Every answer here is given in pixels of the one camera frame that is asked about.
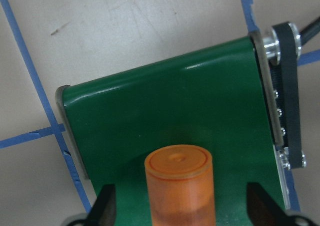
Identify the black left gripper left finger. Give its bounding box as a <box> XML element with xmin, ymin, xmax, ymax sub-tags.
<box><xmin>86</xmin><ymin>184</ymin><xmax>117</xmax><ymax>226</ymax></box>

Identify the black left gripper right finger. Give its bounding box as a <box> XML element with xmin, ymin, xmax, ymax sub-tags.
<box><xmin>246</xmin><ymin>182</ymin><xmax>291</xmax><ymax>226</ymax></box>

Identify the green conveyor belt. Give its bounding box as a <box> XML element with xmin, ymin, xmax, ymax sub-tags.
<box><xmin>55</xmin><ymin>31</ymin><xmax>288</xmax><ymax>226</ymax></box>

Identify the red black power cable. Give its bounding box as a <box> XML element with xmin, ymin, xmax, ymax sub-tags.
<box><xmin>298</xmin><ymin>16</ymin><xmax>320</xmax><ymax>41</ymax></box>

